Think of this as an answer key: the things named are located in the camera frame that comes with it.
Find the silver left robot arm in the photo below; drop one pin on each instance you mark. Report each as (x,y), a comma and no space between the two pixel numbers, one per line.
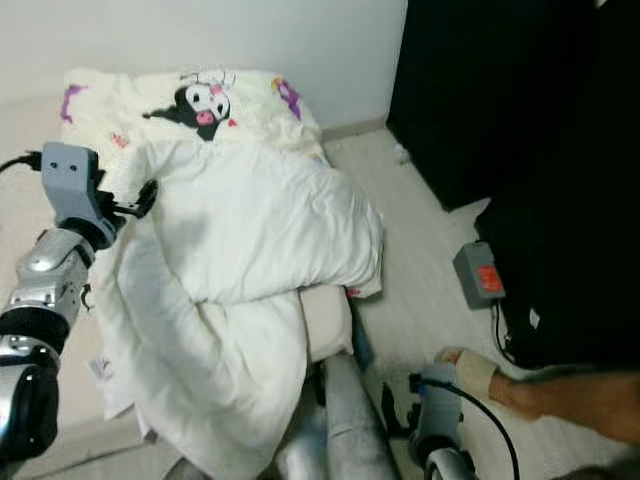
(50,290)

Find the beige slide sandal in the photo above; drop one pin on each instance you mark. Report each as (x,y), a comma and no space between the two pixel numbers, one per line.
(465,368)

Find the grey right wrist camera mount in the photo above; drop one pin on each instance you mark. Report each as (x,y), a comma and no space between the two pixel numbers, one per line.
(440,410)

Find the black low cabinet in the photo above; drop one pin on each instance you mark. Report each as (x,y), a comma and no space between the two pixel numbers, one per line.
(580,290)

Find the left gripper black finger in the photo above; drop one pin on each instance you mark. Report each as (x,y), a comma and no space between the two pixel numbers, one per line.
(147,197)

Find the grey power box red switch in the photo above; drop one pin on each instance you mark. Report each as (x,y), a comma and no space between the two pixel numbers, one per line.
(472,275)

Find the person's bare leg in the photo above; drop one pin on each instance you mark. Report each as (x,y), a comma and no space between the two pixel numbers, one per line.
(580,400)

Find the grey right robot leg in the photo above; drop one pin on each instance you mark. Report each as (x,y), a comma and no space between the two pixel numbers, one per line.
(360,430)

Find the dark teal bed frame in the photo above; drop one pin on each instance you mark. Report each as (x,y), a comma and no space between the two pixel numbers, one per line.
(359,338)

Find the crumpled white tissue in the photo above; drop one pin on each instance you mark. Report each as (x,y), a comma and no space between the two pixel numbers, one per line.
(402,153)

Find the black wardrobe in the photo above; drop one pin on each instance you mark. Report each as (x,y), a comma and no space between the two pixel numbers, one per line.
(510,90)

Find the cream Kuromi print comforter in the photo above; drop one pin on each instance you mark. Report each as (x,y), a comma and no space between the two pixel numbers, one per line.
(260,220)

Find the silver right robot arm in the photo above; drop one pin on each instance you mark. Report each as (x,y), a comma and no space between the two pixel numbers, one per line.
(450,468)

